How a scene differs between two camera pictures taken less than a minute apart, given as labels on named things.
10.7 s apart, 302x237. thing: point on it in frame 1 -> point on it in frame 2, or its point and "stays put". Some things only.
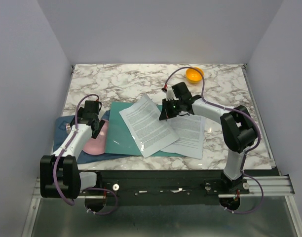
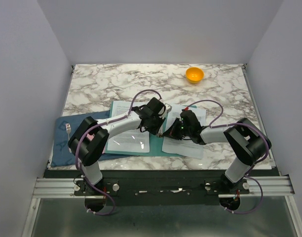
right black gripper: [165, 113] -> [171, 132]
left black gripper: [96, 133] -> [155, 131]
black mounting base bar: [168, 187] stays put
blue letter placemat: [63, 124] stays put
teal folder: [119, 141] -> [155, 143]
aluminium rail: [279, 185] stays put
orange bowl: [194, 76] stays put
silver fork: [68, 127] stays put
